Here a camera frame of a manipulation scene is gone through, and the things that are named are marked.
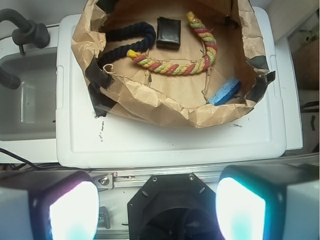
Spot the dark grey faucet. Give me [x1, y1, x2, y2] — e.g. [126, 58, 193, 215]
[0, 8, 51, 90]

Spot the grey sink basin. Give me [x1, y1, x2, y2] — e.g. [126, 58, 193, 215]
[0, 47, 57, 141]

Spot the white plastic lid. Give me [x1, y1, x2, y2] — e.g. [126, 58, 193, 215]
[55, 14, 287, 169]

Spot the blue sponge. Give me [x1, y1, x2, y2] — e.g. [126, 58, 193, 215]
[207, 77, 241, 106]

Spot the aluminium frame rail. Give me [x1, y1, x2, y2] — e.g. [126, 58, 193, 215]
[87, 152, 320, 189]

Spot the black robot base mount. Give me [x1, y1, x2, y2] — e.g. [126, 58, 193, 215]
[127, 173, 224, 240]

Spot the metal corner bracket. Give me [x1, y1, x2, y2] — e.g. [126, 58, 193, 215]
[92, 173, 114, 192]

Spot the black rectangular pouch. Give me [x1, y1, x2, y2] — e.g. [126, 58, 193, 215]
[156, 16, 181, 50]

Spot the dark navy twisted rope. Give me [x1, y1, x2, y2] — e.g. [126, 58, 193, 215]
[95, 23, 157, 69]

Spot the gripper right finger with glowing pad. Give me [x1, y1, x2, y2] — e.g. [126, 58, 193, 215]
[215, 163, 320, 240]

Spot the multicolour twisted rope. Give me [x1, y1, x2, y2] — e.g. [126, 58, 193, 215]
[127, 11, 217, 77]

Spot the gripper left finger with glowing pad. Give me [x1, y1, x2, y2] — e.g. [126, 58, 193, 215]
[0, 170, 100, 240]

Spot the brown paper bag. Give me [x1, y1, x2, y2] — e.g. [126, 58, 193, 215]
[71, 0, 275, 128]

